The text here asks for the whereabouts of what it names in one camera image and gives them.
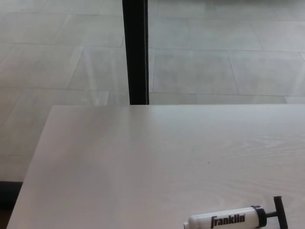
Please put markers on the white Franklin air pump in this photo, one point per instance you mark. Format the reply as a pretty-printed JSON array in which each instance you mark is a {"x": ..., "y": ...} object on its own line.
[{"x": 226, "y": 218}]

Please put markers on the black vertical window post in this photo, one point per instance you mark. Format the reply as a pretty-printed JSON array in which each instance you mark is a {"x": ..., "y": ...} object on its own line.
[{"x": 135, "y": 52}]

